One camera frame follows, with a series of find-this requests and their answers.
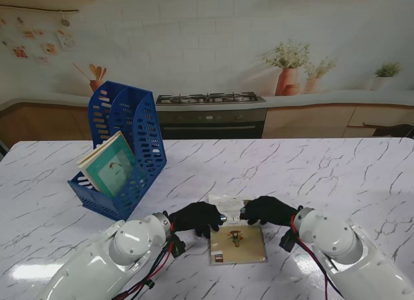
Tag teal book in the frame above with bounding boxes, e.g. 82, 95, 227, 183
84, 134, 136, 198

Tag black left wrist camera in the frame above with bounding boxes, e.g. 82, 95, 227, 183
169, 233, 187, 259

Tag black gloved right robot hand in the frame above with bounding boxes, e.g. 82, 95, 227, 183
239, 195, 299, 227

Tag arm red black cables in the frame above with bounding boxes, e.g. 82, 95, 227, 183
290, 215, 343, 300
113, 222, 177, 300

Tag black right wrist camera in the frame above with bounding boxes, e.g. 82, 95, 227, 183
279, 230, 300, 253

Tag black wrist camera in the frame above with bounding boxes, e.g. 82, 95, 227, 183
169, 233, 187, 259
279, 230, 300, 253

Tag blue perforated plastic file rack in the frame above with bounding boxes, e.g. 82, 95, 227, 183
67, 80, 168, 222

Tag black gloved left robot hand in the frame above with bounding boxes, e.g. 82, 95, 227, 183
168, 201, 229, 239

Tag yellow book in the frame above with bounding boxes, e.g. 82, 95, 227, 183
76, 131, 125, 171

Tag beige and white book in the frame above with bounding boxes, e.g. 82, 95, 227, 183
207, 195, 268, 266

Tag left arm red black cables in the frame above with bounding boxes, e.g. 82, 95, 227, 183
113, 222, 177, 300

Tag right arm red black cables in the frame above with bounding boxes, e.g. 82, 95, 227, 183
290, 215, 343, 300

